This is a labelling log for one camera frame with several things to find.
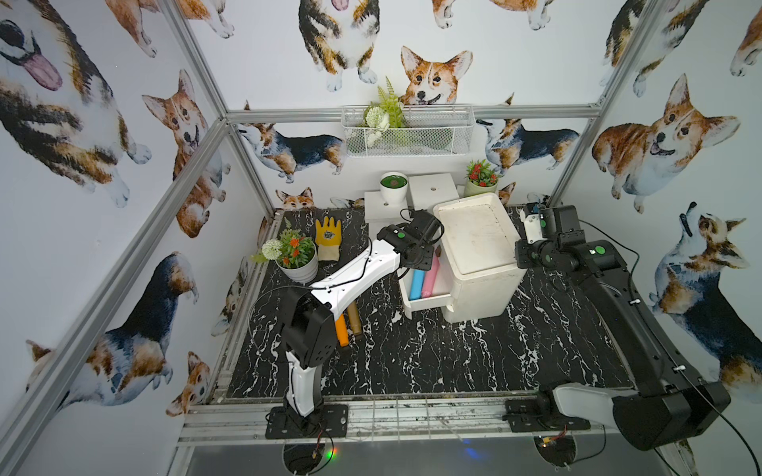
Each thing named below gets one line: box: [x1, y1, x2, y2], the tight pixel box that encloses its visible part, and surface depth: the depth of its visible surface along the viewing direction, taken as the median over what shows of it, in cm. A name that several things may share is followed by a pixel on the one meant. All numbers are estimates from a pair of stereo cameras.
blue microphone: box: [408, 268, 425, 302], surface depth 89 cm
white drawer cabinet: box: [433, 192, 527, 324], surface depth 83 cm
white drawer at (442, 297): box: [397, 244, 456, 320], surface depth 84 cm
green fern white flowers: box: [362, 75, 408, 133], surface depth 83 cm
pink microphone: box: [422, 255, 441, 298], surface depth 90 cm
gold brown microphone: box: [347, 301, 363, 335], surface depth 92 cm
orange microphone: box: [334, 313, 350, 348], surface depth 89 cm
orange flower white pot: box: [250, 218, 319, 284], surface depth 92 cm
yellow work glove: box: [314, 216, 343, 262], surface depth 113 cm
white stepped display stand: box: [364, 172, 460, 239], surface depth 100 cm
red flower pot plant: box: [464, 158, 505, 197], surface depth 97 cm
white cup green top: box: [379, 171, 409, 205], surface depth 100 cm
